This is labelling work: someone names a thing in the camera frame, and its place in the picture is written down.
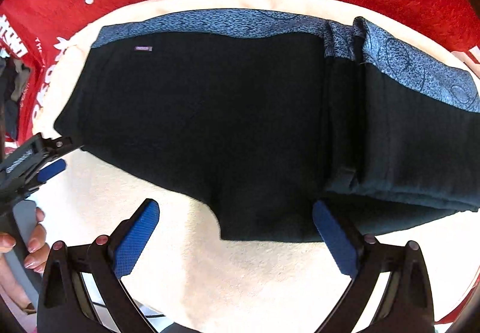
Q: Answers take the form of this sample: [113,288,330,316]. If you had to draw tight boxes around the black pants with blue waistband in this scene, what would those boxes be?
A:
[55,9,479,242]

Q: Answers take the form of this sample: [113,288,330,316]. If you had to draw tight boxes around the person's left hand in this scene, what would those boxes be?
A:
[1,201,50,309]

